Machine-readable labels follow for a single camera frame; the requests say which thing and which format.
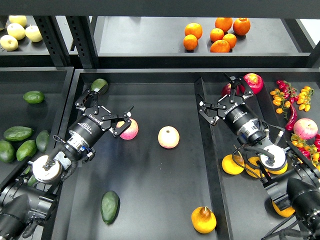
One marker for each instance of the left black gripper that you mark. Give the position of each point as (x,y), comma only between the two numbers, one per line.
(95,121)

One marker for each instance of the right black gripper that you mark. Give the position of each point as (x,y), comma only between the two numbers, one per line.
(236,114)

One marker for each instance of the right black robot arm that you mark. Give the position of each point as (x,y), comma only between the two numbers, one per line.
(289,178)

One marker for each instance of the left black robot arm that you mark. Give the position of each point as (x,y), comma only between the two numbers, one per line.
(27,195)

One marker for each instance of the green avocado at tray corner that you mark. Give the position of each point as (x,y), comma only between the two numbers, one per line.
(100,86)

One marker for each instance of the yellow pear right tray middle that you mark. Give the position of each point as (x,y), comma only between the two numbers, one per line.
(252,168)

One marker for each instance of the yellow pear right tray left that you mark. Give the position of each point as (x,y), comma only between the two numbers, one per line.
(233,167)

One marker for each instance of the green avocado upper left tray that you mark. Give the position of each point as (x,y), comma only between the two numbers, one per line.
(34,97)

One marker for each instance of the yellow pear under wrist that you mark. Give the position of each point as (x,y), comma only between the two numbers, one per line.
(279,172)

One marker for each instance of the light green avocado left tray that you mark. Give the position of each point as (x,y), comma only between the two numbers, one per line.
(27,149)

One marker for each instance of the dark red small apple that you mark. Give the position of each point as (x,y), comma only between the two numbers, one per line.
(226,90)

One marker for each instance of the pink red apple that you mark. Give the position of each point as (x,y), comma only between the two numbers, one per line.
(131,132)

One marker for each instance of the big red apple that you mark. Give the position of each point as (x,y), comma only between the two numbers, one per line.
(254,81)

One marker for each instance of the orange cherry tomato bunch left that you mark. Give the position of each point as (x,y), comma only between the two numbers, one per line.
(282,105)

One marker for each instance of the orange cherry tomato bunch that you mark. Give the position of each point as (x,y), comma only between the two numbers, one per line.
(304,98)
(282,105)

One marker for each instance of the black left tray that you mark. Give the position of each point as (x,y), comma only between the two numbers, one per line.
(48,115)

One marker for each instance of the black tray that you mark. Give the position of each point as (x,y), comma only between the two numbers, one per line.
(158,188)
(48,115)

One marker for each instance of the red cherry tomato bunch top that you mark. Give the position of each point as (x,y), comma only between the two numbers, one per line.
(288,92)

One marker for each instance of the orange front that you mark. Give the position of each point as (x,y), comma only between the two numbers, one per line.
(220,46)

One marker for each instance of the orange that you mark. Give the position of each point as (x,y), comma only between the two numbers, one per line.
(216,34)
(195,29)
(231,39)
(220,46)
(241,26)
(190,42)
(224,23)

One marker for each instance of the red chili pepper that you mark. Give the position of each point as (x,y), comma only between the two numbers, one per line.
(292,119)

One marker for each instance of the orange right middle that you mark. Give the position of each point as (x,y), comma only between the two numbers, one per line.
(231,39)

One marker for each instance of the pale pink apple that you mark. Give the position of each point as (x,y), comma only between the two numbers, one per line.
(168,137)

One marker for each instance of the orange centre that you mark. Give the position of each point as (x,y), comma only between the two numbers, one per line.
(216,34)

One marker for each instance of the orange cherry tomato bunch right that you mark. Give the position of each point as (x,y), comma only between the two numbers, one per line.
(304,98)

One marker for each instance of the orange lower left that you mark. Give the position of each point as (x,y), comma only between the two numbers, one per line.
(190,42)

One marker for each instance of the pink apple right tray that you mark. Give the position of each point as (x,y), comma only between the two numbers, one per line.
(305,128)

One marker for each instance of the orange top right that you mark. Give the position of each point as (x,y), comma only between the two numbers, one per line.
(241,26)

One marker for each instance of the black upper shelf right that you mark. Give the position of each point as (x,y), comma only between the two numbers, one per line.
(157,42)

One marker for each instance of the orange top middle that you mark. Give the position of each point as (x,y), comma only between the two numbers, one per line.
(224,23)

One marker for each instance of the orange top left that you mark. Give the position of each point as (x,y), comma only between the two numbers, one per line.
(195,29)

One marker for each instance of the black centre tray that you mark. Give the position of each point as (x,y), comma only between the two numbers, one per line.
(158,188)

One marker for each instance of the mixed cherry tomato bunch lower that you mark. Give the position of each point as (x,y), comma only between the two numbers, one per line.
(310,150)

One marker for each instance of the black tray divider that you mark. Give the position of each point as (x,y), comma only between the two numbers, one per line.
(215,183)

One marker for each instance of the dark avocado by tray wall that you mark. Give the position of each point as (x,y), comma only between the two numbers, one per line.
(42,141)

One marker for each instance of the black perforated shelf post right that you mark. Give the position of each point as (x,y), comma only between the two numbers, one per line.
(83,39)

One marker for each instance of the black perforated shelf post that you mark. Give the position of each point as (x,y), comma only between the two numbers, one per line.
(53,39)
(83,39)

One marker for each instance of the black perforated shelf post left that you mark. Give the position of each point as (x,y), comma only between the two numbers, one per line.
(53,39)

